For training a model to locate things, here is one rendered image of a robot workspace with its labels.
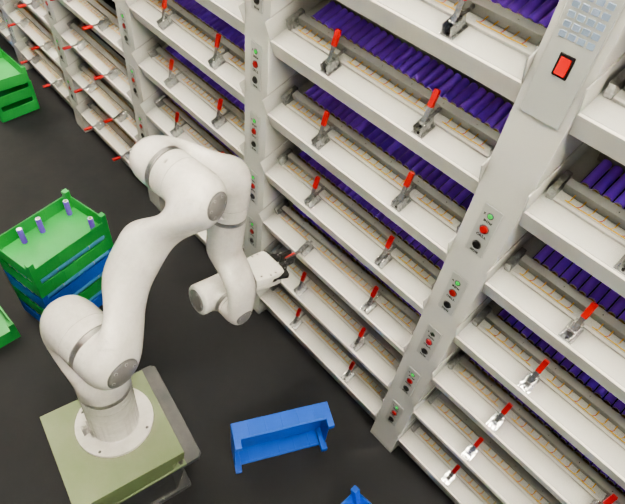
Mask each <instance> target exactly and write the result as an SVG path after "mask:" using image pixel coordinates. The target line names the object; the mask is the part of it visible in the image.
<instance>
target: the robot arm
mask: <svg viewBox="0 0 625 504"><path fill-rule="evenodd" d="M129 163H130V167H131V170H132V172H133V173H134V175H135V176H136V177H137V178H138V179H139V181H141V182H142V183H143V184H144V185H145V186H147V187H148V188H149V189H151V190H152V191H153V192H154V193H156V194H157V195H158V196H160V197H161V198H162V199H164V200H165V207H164V209H163V211H162V212H161V213H160V214H158V215H156V216H153V217H148V218H143V219H139V220H135V221H133V222H131V223H129V224H128V225H126V227H125V228H124V229H123V230H122V231H121V233H120V235H119V236H118V238H117V240H116V242H115V244H114V245H113V247H112V249H111V251H110V253H109V256H108V258H107V260H106V263H105V266H104V269H103V273H102V281H101V289H102V298H103V311H102V310H101V309H99V308H98V307H97V306H96V305H95V304H94V303H92V302H91V301H89V300H88V299H86V298H84V297H81V296H78V295H65V296H62V297H59V298H57V299H55V300H54V301H52V302H51V303H50V304H49V305H48V306H47V307H46V308H45V309H44V311H43V313H42V315H41V318H40V324H39V328H40V334H41V338H42V340H43V343H44V344H45V346H46V348H47V350H48V351H49V353H50V354H51V356H52V357H53V359H54V361H55V362H56V363H57V365H58V366H59V368H60V369H61V371H62V372H63V373H64V375H65V376H66V378H67V379H68V380H69V382H70V383H71V385H72V386H73V388H74V390H75V392H76V395H77V397H78V400H79V402H80V405H81V408H80V410H79V412H78V414H77V417H76V420H75V435H76V438H77V441H78V442H79V444H80V446H81V447H82V448H83V449H84V450H85V451H86V452H88V453H89V454H91V455H93V456H96V457H100V458H116V457H119V456H123V455H125V454H128V453H130V452H131V451H133V450H135V449H136V448H137V447H138V446H140V445H141V444H142V443H143V442H144V440H145V439H146V438H147V436H148V435H149V433H150V431H151V428H152V425H153V421H154V413H153V408H152V405H151V402H150V401H149V399H148V398H147V397H146V396H145V395H144V394H143V393H142V392H141V391H139V390H137V389H135V388H133V385H132V380H131V377H132V376H133V374H134V373H135V371H136V369H137V367H138V365H139V362H140V359H141V355H142V349H143V340H144V324H145V309H146V303H147V298H148V295H149V291H150V289H151V286H152V283H153V281H154V279H155V277H156V275H157V274H158V272H159V270H160V268H161V266H162V264H163V263H164V261H165V259H166V257H167V256H168V254H169V253H170V251H171V250H172V249H173V248H174V247H175V245H177V244H178V243H179V242H180V241H182V240H183V239H185V238H187V237H189V236H191V235H194V234H196V233H199V232H201V231H204V230H206V229H207V235H206V251H207V254H208V257H209V259H210V260H211V262H212V264H213V265H214V267H215V268H216V270H217V272H218V274H215V275H213V276H211V277H209V278H206V279H204V280H202V281H200V282H197V283H195V284H193V285H191V286H190V287H189V298H190V301H191V303H192V305H193V307H194V308H195V310H196V311H197V312H198V313H200V314H202V315H205V314H208V313H210V312H212V311H218V312H219V313H220V314H221V315H222V316H223V317H224V318H225V319H226V320H227V321H228V322H229V323H231V324H233V325H241V324H243V323H245V322H246V321H247V320H248V319H249V317H250V316H251V314H252V311H253V307H254V302H255V294H256V291H259V290H263V289H266V288H269V287H272V286H274V285H276V284H279V283H280V282H282V279H285V278H288V277H289V273H288V271H287V266H289V265H291V264H293V263H294V262H295V258H296V254H293V255H291V256H289V257H286V256H288V255H289V254H291V253H292V251H291V250H288V251H285V252H283V253H281V254H279V253H276V254H272V253H269V252H267V251H265V250H263V251H262V252H258V253H256V254H254V255H252V256H250V257H249V258H246V256H245V254H244V251H243V248H242V244H243V238H244V232H245V226H246V220H247V213H248V206H249V200H250V193H251V184H252V179H251V173H250V170H249V168H248V166H247V165H246V163H245V162H244V161H243V160H242V159H240V158H238V157H236V156H233V155H229V154H224V153H220V152H216V151H213V150H210V149H207V148H204V147H202V146H199V145H197V144H194V143H191V142H189V141H186V140H183V139H179V138H175V137H171V136H162V135H154V136H148V137H145V138H142V139H141V140H139V141H138V142H137V143H136V144H135V145H134V146H133V148H132V150H131V152H130V156H129ZM285 257H286V258H285ZM278 261H279V263H277V262H278Z"/></svg>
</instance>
